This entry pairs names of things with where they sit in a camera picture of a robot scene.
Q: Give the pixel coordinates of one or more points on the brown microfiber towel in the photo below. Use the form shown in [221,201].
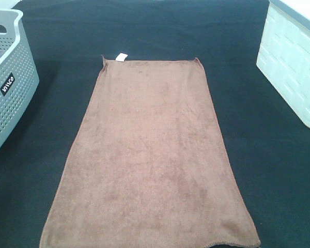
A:
[148,166]

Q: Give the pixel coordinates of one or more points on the black table cloth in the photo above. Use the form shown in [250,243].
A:
[267,144]

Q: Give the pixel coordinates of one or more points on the grey perforated laundry basket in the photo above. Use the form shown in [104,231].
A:
[18,74]

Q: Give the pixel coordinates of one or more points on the white woven-pattern storage bin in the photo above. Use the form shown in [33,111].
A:
[284,54]

